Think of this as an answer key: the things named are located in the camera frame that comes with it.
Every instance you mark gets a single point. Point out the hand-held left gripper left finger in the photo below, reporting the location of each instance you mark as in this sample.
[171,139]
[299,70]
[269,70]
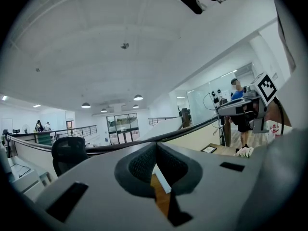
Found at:
[108,196]

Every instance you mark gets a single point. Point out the dark wooden post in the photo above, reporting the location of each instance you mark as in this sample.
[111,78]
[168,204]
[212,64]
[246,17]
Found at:
[225,133]

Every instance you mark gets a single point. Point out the person's white t-shirt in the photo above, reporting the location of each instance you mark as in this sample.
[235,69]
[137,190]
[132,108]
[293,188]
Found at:
[296,32]

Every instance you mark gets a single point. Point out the light blue white desk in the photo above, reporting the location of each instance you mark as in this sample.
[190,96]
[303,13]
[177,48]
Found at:
[24,174]

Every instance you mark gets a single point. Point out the light blue flat box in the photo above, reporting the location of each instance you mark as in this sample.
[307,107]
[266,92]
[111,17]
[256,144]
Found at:
[163,183]

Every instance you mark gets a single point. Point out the black office chair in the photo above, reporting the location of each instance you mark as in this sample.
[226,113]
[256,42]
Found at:
[68,153]

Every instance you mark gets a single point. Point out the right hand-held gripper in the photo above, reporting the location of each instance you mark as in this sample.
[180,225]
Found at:
[264,88]

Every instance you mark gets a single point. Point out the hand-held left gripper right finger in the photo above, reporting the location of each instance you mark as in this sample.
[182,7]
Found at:
[211,196]

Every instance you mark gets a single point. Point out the glass entrance doors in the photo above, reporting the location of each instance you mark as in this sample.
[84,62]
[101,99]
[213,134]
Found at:
[122,129]

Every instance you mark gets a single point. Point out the dark ceiling fixture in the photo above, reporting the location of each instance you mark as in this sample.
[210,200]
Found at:
[124,45]

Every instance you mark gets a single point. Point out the person's right forearm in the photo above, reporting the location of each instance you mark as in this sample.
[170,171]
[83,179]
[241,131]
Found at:
[272,114]

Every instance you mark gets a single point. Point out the group of black hanging headsets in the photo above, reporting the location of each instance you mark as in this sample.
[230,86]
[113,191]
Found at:
[216,95]

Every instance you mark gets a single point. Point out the black picture frame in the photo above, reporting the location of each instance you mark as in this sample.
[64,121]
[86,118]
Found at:
[209,149]

